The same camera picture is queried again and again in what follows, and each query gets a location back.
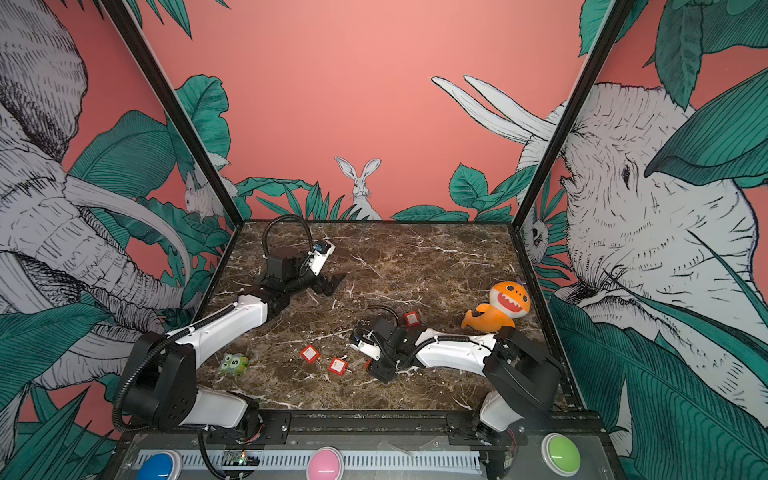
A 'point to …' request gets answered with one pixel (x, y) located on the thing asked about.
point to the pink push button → (326, 463)
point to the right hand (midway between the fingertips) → (372, 361)
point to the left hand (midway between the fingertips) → (332, 259)
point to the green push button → (560, 454)
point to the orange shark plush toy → (507, 300)
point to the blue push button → (161, 465)
